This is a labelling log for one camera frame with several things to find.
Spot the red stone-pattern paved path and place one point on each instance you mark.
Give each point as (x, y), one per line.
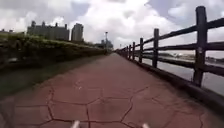
(106, 86)

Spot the pole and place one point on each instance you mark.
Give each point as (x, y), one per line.
(106, 40)

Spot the tall grey building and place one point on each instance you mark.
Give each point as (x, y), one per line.
(77, 32)

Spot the green hedge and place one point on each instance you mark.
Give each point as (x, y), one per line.
(50, 50)

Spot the wide grey building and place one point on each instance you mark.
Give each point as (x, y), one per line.
(48, 32)

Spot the grey water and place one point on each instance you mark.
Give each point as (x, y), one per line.
(186, 71)

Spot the grass strip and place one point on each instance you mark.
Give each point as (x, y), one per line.
(30, 76)

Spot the dark wooden rail fence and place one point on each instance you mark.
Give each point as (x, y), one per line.
(201, 43)

